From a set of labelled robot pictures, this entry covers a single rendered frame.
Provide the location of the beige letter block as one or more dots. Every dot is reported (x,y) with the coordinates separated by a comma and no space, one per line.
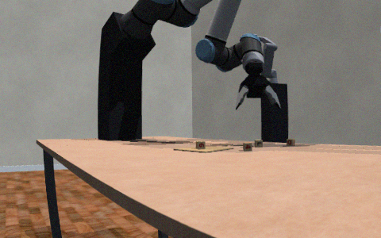
(247,146)
(200,144)
(290,142)
(258,143)

